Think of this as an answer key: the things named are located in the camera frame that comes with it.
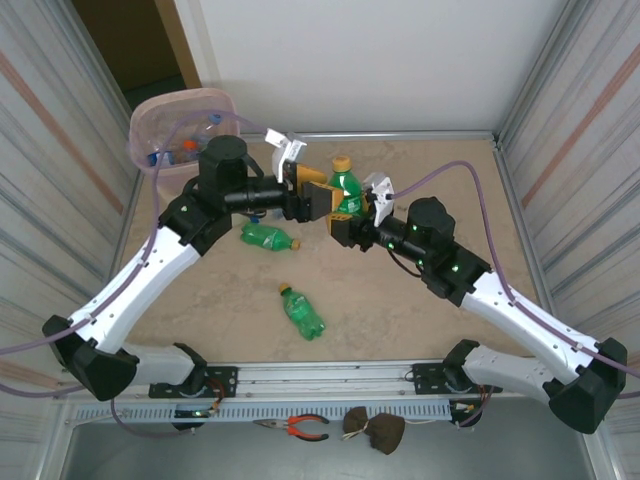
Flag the white slotted cable duct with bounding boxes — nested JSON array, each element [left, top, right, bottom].
[[69, 399, 454, 424]]

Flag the beige plastic waste bin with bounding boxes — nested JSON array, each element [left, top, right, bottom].
[[128, 88, 245, 191]]

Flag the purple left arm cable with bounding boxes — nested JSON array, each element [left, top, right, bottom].
[[0, 112, 271, 440]]

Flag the brown wooden door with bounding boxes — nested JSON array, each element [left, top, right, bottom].
[[152, 0, 203, 90]]

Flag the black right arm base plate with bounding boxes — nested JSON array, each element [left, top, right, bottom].
[[405, 360, 454, 396]]

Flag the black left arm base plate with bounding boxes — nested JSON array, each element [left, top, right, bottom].
[[148, 366, 239, 400]]

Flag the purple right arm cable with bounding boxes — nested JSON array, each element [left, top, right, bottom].
[[391, 160, 640, 401]]

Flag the pink bin liner bag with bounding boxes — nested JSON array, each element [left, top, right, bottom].
[[128, 88, 244, 174]]

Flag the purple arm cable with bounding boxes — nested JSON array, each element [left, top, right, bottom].
[[391, 160, 640, 401], [0, 112, 271, 440]]

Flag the green soda bottle yellow cap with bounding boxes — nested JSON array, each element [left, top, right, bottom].
[[240, 222, 303, 251], [278, 282, 328, 343], [331, 154, 365, 219]]

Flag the aluminium mounting rail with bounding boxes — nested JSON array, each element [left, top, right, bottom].
[[52, 357, 599, 404]]

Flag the brown cloth bundle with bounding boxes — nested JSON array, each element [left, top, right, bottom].
[[342, 405, 407, 456]]

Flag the orange handled pliers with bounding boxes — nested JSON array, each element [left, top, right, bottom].
[[252, 413, 331, 442]]

